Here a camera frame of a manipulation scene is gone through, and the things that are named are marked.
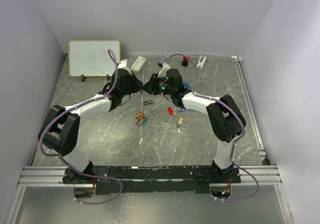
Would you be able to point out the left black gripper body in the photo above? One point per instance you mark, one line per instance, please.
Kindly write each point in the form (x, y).
(129, 89)

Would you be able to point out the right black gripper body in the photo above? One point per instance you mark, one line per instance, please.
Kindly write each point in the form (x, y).
(164, 88)

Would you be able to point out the red key tag with key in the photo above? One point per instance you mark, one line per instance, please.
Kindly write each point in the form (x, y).
(170, 111)

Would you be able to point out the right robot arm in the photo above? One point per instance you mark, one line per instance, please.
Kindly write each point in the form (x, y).
(227, 121)

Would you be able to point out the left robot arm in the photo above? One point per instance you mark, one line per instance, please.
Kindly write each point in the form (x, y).
(58, 135)

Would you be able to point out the white red cardboard box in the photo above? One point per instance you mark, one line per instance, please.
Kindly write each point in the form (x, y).
(138, 64)

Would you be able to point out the red black stamp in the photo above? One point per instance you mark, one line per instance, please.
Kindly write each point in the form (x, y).
(185, 61)

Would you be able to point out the orange carabiner clip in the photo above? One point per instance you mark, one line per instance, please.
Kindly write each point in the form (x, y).
(140, 115)

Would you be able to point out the white rectangular device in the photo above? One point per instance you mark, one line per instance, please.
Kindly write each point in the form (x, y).
(201, 62)

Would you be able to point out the yellow key tag with key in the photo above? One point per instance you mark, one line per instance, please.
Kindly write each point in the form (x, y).
(179, 123)

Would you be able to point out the red carabiner clip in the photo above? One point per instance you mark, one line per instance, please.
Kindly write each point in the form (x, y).
(138, 121)

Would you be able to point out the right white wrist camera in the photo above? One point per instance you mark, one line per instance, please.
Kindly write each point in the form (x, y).
(163, 72)

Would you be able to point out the white whiteboard wooden frame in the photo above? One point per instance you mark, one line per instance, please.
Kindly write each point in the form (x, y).
(90, 58)

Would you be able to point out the right side aluminium rail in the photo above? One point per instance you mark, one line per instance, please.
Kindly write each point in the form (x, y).
(261, 148)

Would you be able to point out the aluminium rail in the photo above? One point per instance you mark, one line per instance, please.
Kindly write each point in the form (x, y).
(261, 148)
(54, 176)

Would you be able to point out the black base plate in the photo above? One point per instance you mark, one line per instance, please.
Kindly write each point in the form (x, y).
(143, 179)

